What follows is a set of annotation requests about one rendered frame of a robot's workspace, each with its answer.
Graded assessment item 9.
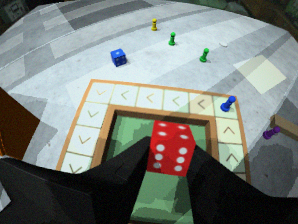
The yellow pawn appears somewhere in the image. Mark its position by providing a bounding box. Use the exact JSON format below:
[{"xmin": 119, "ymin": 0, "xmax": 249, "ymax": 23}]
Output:
[{"xmin": 150, "ymin": 19, "xmax": 157, "ymax": 31}]

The green pawn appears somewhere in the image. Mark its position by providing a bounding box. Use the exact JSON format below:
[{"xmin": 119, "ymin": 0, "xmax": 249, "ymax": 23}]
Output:
[
  {"xmin": 200, "ymin": 48, "xmax": 209, "ymax": 63},
  {"xmin": 168, "ymin": 32, "xmax": 176, "ymax": 45}
]

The purple pawn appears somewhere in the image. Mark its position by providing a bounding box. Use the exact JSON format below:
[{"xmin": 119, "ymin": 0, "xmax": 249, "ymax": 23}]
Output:
[{"xmin": 262, "ymin": 127, "xmax": 281, "ymax": 140}]

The blue pawn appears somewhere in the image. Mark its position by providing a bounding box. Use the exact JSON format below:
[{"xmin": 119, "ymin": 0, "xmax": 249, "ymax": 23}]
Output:
[{"xmin": 221, "ymin": 96, "xmax": 235, "ymax": 112}]

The blue die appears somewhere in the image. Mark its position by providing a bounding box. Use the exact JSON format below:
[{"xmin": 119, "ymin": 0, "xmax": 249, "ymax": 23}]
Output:
[{"xmin": 109, "ymin": 48, "xmax": 126, "ymax": 67}]

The red die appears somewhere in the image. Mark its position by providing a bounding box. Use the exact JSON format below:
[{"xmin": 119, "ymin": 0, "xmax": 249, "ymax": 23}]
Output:
[{"xmin": 148, "ymin": 120, "xmax": 196, "ymax": 176}]

